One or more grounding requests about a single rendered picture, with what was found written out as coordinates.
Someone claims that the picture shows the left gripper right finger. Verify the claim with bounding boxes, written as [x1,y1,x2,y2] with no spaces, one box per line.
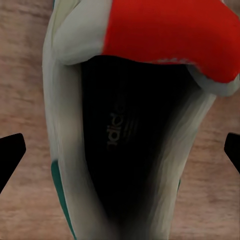
[224,133,240,173]

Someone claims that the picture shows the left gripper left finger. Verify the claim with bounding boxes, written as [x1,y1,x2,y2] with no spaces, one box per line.
[0,133,26,193]

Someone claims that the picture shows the gym shoe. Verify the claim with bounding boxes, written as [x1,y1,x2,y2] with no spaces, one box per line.
[42,0,240,240]

